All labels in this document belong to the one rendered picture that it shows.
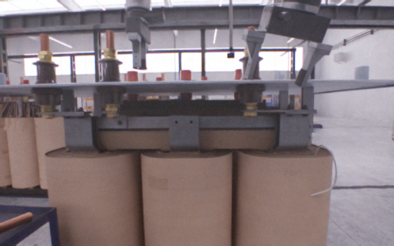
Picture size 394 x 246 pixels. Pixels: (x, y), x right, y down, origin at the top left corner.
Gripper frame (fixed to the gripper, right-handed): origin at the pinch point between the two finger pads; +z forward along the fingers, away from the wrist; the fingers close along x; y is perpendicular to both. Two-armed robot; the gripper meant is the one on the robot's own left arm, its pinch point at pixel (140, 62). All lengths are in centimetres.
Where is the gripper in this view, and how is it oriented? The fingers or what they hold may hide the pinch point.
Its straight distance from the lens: 75.7
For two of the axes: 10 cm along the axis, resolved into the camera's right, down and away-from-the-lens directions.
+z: 0.1, 10.0, 0.9
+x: -0.3, 0.9, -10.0
